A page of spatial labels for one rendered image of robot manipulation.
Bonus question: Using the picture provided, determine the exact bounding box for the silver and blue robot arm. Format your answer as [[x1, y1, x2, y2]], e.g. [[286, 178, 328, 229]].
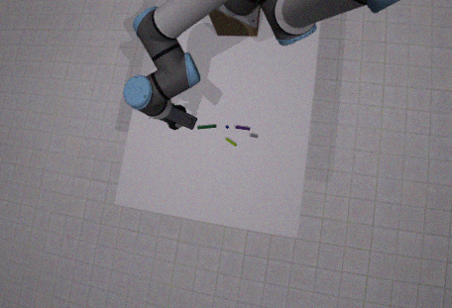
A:
[[123, 0, 399, 130]]

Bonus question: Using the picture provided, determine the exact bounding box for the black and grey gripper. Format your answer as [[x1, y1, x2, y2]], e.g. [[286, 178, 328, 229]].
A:
[[159, 103, 186, 130]]

